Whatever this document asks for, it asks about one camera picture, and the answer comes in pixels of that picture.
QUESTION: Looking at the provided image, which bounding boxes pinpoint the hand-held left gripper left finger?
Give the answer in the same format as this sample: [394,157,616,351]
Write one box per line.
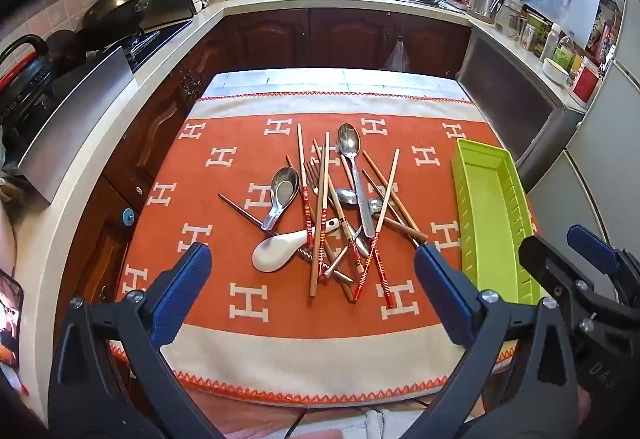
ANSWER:
[47,243,226,439]

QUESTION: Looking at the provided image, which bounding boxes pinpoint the glass teapot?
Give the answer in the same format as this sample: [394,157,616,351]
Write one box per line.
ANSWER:
[490,0,526,37]

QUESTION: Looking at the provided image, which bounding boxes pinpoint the black wok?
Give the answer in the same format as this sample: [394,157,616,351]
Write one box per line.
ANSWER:
[82,0,153,32]

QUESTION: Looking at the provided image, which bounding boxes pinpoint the large steel spoon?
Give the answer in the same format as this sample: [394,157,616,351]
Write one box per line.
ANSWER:
[337,123,377,239]

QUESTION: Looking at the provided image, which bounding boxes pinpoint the steel fork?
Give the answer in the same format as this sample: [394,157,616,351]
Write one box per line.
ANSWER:
[302,161,331,220]

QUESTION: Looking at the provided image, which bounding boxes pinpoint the steel soup spoon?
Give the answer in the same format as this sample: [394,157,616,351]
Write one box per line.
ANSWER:
[261,166,301,232]

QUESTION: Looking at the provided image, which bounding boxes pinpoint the orange printed blanket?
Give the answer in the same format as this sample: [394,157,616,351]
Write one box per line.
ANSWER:
[112,69,538,407]

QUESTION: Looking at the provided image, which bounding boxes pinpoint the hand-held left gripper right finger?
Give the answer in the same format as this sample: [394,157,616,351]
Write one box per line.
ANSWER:
[400,243,583,439]

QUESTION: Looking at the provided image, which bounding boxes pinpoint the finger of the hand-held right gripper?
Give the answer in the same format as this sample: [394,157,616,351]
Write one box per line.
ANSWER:
[519,235,621,320]
[567,225,640,305]

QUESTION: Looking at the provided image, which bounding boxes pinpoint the white plastic bottle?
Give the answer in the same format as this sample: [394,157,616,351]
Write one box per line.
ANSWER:
[540,23,562,62]

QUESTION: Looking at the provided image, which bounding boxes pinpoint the black pressure cooker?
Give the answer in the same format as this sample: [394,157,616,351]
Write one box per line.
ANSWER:
[0,34,56,130]

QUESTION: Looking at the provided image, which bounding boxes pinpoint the mobile phone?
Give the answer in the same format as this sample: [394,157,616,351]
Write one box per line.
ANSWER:
[0,269,25,367]

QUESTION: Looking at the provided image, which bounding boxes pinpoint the steel chopstick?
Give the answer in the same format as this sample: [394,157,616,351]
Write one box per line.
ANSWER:
[218,193,278,235]
[299,246,353,282]

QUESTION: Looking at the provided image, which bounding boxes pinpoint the green plastic utensil tray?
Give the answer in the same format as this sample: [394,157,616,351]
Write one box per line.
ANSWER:
[451,137,543,305]

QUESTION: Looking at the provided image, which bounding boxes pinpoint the black gas stove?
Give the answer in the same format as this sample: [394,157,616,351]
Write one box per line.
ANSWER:
[122,19,193,70]

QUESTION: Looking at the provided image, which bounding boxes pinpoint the hanging plastic bag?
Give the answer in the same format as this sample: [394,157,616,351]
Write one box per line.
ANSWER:
[385,39,411,72]

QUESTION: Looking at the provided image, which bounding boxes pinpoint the cream kitchen countertop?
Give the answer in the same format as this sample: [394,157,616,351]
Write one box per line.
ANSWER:
[0,0,501,420]

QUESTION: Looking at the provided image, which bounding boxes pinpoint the small steel spoon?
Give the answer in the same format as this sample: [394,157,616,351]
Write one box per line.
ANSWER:
[367,197,386,240]
[334,188,371,259]

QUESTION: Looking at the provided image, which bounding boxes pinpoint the white bowl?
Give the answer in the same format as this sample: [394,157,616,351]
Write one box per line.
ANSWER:
[542,58,571,84]

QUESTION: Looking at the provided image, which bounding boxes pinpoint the silver refrigerator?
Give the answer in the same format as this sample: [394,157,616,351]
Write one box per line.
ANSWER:
[520,0,640,310]

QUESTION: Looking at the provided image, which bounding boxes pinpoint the cooking oil bottle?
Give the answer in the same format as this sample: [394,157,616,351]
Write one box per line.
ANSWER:
[554,35,576,70]

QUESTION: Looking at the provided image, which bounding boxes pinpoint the grey metal appliance cabinet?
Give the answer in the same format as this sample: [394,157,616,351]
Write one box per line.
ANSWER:
[456,26,588,174]

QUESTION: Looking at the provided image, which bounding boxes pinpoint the white ceramic spoon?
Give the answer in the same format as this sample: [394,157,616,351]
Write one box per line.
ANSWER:
[251,218,342,273]

